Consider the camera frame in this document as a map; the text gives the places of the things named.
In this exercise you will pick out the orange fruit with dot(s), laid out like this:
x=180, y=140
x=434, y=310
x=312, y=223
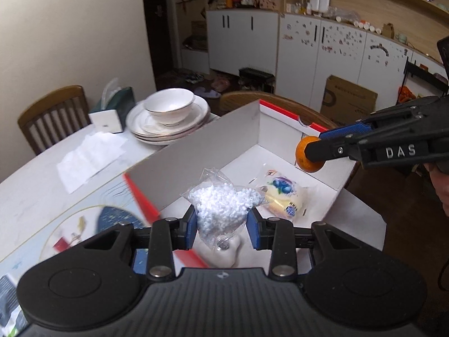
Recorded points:
x=300, y=152

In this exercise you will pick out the printed table mat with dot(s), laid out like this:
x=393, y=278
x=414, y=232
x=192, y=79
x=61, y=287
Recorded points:
x=70, y=214

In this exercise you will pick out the bag of white beads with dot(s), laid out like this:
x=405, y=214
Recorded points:
x=217, y=203

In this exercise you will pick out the white low bench cabinet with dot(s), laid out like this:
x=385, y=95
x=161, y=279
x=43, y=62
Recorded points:
x=194, y=59

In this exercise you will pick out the white stickered cabinet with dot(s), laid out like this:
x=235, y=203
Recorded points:
x=336, y=52

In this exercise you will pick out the white cardboard box red edges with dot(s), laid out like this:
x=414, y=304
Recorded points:
x=210, y=147

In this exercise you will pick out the purple slipper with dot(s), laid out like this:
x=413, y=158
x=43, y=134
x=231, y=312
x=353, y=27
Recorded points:
x=207, y=93

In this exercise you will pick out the printed booklet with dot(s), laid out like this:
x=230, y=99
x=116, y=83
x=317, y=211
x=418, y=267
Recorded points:
x=10, y=305

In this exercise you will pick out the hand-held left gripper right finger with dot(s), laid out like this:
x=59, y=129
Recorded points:
x=252, y=231

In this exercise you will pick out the brown cardboard box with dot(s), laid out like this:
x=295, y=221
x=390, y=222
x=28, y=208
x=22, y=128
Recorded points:
x=347, y=98

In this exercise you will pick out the small white box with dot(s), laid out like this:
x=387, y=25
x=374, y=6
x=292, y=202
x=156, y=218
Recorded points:
x=105, y=121

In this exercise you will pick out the white gold-rimmed bowl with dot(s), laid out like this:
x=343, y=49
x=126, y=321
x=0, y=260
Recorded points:
x=168, y=105

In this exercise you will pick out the black shoe rack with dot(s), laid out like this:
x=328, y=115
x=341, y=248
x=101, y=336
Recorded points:
x=256, y=75

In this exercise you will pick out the wooden curved-back chair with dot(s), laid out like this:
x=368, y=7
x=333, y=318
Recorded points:
x=238, y=100

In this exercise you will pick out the black metal rack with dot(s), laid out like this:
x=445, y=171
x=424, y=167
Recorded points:
x=408, y=75

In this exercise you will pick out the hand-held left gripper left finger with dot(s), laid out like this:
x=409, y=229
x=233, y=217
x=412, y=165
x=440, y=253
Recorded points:
x=191, y=227

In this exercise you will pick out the blueberry bread snack packet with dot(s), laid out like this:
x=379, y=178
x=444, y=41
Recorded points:
x=280, y=196

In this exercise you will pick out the green tissue box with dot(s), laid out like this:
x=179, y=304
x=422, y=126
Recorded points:
x=124, y=105

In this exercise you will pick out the person's right hand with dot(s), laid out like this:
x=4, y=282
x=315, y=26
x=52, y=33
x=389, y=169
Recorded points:
x=442, y=189

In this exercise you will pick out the dark door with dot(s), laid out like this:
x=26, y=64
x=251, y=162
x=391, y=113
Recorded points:
x=158, y=24

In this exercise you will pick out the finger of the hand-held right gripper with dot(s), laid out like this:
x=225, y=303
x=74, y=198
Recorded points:
x=343, y=130
x=322, y=151

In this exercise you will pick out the wooden slatted chair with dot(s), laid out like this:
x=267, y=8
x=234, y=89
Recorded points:
x=52, y=112

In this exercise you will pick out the crumpled white paper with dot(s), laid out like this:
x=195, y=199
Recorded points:
x=91, y=158

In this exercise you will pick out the white desktop table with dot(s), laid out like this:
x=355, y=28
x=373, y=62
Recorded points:
x=31, y=179

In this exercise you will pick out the pink slipper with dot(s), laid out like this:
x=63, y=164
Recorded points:
x=221, y=84

